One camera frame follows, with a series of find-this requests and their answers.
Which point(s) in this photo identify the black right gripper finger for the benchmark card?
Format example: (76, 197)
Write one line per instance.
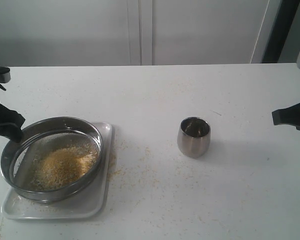
(287, 116)

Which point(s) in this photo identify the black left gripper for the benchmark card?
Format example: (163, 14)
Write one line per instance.
(10, 121)

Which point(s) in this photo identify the stainless steel cup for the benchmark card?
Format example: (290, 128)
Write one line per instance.
(194, 137)

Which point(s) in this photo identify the round stainless steel sieve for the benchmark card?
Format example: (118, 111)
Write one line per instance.
(38, 140)

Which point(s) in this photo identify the white rectangular plastic tray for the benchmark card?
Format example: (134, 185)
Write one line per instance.
(82, 205)

